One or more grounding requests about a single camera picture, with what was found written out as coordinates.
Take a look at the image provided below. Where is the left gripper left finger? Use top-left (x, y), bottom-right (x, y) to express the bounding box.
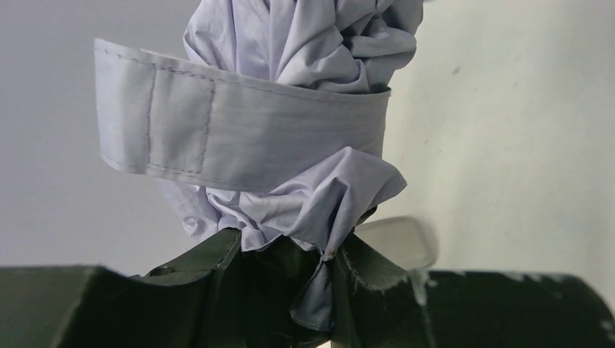
top-left (1, 228), bottom-right (308, 347)

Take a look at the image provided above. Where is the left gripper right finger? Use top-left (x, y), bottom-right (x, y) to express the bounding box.
top-left (332, 235), bottom-right (614, 347)

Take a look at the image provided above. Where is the lavender folding umbrella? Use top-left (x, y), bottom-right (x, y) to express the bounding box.
top-left (94, 1), bottom-right (424, 331)

